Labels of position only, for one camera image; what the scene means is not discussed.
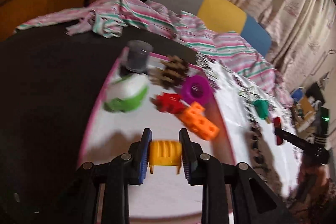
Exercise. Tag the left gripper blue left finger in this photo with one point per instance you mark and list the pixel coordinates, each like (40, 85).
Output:
(140, 158)

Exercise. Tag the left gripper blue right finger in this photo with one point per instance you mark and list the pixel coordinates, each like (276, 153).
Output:
(191, 152)

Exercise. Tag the yellow plastic case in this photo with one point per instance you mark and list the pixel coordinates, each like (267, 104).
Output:
(165, 153)

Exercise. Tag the orange cube block toy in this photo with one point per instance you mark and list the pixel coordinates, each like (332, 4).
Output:
(192, 117)

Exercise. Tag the red glossy bottle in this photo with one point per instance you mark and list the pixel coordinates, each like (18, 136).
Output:
(277, 130)

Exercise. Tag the red puzzle piece block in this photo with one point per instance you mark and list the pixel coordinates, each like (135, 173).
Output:
(169, 103)

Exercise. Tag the white green plastic container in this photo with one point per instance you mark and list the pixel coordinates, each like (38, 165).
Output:
(127, 93)

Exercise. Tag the magenta plastic funnel cup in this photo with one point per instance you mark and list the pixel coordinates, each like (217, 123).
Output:
(196, 89)

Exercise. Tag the green flanged plastic toy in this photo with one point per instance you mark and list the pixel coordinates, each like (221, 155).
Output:
(262, 108)

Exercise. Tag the brown scalp massage brush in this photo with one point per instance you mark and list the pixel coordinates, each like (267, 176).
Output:
(172, 75)

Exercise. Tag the clear capped black jar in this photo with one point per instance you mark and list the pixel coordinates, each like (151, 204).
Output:
(137, 58)

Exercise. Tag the person's right hand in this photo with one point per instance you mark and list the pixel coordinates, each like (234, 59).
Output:
(313, 182)

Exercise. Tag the pink shallow tray box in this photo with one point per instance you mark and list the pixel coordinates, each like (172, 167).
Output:
(165, 195)

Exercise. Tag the blue object on clutter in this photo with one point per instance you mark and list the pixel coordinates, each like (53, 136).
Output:
(298, 94)

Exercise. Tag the white embroidered floral tablecloth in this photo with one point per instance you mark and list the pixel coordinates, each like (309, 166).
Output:
(252, 139)

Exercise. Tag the pink green striped cloth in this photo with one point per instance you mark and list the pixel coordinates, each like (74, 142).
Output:
(108, 18)

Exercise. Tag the grey yellow blue sofa back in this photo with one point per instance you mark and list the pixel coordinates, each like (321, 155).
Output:
(223, 16)

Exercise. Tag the beige patterned curtain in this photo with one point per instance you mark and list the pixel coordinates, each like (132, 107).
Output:
(299, 30)

